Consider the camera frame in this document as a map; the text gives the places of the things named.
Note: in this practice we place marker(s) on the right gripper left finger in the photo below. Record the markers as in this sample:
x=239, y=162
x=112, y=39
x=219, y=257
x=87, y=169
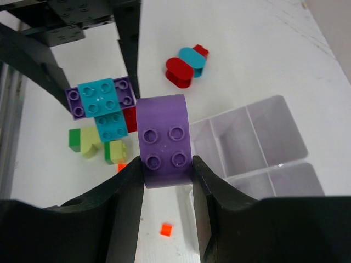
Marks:
x=100, y=225

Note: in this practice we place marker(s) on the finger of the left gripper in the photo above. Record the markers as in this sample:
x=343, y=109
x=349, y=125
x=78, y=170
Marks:
x=35, y=60
x=127, y=20

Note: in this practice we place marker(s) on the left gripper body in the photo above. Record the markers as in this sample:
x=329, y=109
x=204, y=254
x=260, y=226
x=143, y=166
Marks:
x=58, y=22

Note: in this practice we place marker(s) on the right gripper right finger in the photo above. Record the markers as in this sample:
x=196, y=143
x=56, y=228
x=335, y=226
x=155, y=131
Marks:
x=234, y=227

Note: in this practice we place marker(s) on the teal rounded lego brick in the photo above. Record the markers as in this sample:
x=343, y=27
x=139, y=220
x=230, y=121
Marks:
x=193, y=59

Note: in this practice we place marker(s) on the purple lego plate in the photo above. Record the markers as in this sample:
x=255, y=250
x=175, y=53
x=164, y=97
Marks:
x=124, y=92

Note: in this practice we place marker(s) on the red rounded lego brick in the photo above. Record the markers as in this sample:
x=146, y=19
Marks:
x=179, y=72

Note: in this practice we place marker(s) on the teal square lego brick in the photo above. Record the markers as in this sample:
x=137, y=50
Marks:
x=99, y=97

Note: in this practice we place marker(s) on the teal small lego brick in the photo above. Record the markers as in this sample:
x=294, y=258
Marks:
x=111, y=126

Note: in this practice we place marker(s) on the purple curved lego brick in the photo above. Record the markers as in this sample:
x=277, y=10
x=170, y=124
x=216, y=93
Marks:
x=164, y=140

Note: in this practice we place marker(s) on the red small lego brick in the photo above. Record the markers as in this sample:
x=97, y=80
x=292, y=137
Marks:
x=201, y=50

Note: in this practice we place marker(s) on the small orange stud by cluster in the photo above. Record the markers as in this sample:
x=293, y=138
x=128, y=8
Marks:
x=121, y=167

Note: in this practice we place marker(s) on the small orange stud centre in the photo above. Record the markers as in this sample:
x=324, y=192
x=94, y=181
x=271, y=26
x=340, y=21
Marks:
x=166, y=230

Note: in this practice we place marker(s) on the right white divided container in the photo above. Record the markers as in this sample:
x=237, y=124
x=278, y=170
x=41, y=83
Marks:
x=258, y=149

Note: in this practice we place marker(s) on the green and lime lego cluster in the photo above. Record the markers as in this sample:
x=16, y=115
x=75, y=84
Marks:
x=86, y=141

